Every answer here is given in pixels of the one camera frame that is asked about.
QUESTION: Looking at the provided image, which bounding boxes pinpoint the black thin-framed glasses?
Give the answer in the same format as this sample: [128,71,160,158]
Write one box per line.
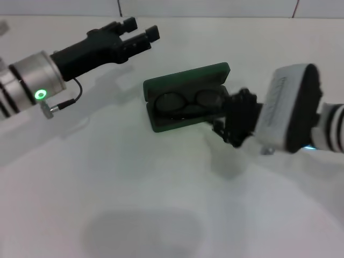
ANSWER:
[154,88,227,120]

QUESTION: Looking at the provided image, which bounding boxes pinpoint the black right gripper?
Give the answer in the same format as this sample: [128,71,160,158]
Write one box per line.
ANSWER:
[212,87,266,148]

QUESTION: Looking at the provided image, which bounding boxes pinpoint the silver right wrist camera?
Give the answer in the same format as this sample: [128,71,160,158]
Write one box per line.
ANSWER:
[255,63,325,156]

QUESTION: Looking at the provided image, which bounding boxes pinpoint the green glasses case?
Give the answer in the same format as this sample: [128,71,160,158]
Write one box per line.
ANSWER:
[142,62,237,133]

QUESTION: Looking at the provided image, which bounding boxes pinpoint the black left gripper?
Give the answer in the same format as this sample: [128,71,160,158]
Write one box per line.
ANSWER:
[49,16,161,81]

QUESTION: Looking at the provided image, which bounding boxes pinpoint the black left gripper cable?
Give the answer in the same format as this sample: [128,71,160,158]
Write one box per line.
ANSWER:
[40,77,83,119]

